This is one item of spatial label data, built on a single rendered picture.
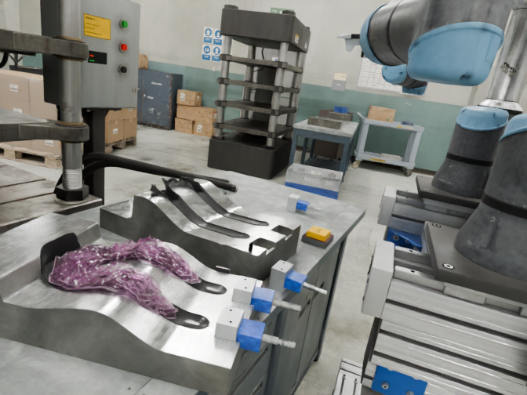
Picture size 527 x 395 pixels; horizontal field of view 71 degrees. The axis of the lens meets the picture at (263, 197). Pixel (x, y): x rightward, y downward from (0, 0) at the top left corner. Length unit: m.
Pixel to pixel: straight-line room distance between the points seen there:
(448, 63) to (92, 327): 0.58
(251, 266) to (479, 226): 0.46
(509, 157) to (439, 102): 6.71
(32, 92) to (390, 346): 4.53
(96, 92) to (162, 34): 7.02
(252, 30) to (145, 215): 4.09
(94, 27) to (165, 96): 6.37
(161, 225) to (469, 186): 0.81
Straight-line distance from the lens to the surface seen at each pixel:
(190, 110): 7.72
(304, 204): 1.38
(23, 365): 0.71
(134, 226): 1.03
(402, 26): 0.44
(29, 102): 4.87
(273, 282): 0.87
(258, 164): 4.90
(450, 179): 1.12
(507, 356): 0.72
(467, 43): 0.38
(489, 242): 0.66
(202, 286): 0.77
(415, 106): 7.30
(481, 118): 1.11
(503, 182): 0.65
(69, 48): 1.28
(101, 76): 1.53
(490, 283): 0.61
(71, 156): 1.34
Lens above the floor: 1.26
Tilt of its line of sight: 18 degrees down
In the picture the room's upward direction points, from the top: 8 degrees clockwise
